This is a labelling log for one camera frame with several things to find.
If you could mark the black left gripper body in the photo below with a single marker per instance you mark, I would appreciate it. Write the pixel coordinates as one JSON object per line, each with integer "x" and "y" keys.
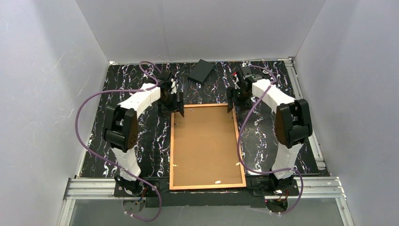
{"x": 171, "y": 104}

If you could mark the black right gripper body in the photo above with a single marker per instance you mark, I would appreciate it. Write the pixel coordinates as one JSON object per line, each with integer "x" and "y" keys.
{"x": 235, "y": 94}

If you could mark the brown cardboard backing board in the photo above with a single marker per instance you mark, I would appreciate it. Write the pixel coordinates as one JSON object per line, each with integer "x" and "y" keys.
{"x": 205, "y": 146}

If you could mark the orange picture frame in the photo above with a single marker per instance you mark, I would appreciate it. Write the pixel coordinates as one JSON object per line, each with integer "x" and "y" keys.
{"x": 171, "y": 156}

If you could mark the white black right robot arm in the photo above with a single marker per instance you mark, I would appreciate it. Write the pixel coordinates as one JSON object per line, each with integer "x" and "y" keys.
{"x": 292, "y": 125}

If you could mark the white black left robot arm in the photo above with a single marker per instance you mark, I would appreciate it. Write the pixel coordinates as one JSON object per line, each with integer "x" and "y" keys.
{"x": 121, "y": 125}

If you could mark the black square block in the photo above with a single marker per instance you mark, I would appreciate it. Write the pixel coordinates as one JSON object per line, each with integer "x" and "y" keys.
{"x": 201, "y": 71}

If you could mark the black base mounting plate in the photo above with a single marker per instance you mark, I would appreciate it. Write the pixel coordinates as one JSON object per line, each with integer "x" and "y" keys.
{"x": 256, "y": 193}

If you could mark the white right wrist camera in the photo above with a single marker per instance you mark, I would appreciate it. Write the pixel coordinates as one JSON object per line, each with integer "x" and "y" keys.
{"x": 237, "y": 80}

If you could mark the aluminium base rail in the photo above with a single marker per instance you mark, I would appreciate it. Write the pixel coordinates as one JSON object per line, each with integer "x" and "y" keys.
{"x": 104, "y": 188}

